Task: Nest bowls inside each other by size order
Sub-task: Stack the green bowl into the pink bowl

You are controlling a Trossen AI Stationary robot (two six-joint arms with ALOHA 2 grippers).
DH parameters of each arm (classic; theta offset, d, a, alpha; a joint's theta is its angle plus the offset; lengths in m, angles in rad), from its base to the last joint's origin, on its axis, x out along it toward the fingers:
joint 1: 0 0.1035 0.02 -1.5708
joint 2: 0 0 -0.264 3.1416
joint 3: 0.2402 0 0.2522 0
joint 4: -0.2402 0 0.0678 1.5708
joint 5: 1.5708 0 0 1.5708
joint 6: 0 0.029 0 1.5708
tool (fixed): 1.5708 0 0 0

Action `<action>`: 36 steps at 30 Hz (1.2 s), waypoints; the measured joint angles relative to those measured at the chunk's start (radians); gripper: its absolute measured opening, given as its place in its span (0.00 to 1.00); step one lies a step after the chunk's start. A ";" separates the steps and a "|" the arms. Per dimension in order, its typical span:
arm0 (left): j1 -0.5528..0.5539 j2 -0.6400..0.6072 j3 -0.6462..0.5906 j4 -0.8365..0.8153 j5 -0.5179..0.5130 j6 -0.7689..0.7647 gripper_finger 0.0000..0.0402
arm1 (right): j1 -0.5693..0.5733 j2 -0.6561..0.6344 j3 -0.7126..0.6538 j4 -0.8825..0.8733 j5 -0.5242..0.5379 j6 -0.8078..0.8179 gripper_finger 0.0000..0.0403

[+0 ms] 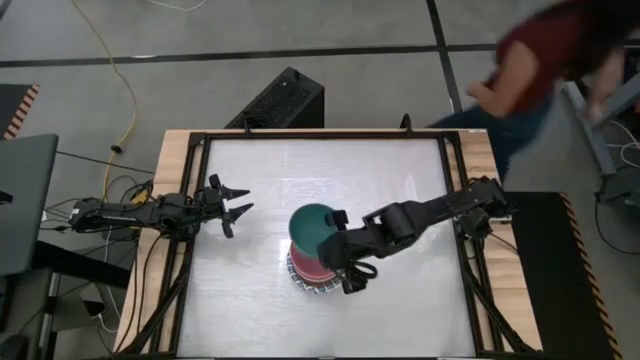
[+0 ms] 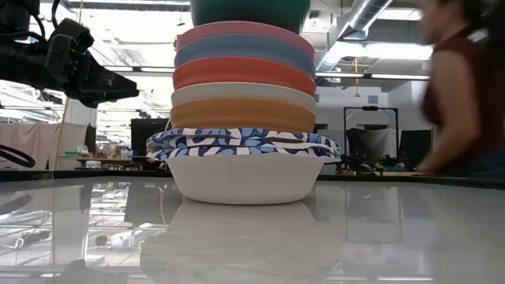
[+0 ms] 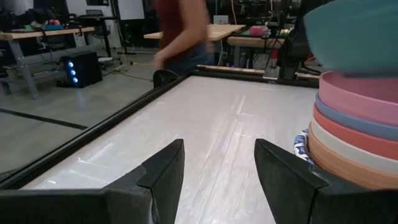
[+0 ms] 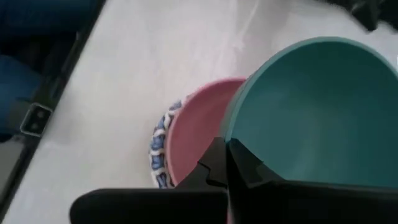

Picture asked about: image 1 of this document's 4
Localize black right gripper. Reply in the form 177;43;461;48
317;209;381;295

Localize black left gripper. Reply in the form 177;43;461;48
198;173;255;240

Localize green plastic bowl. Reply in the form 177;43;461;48
288;203;342;259

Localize pink plastic bowl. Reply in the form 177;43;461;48
289;240;339;286

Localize blue patterned paper bowl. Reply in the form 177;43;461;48
286;252;346;295

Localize black computer tower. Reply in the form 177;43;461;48
224;66;325;130

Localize black metal stand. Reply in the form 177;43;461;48
0;239;134;360

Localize grey monitor panel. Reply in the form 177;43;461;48
0;133;60;279

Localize black hazard-striped floor mat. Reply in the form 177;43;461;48
502;191;624;360
0;83;41;141

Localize grey metal stand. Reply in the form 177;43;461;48
562;82;640;177

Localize person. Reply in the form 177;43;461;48
429;0;640;179

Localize yellow floor cable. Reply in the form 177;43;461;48
69;0;149;204

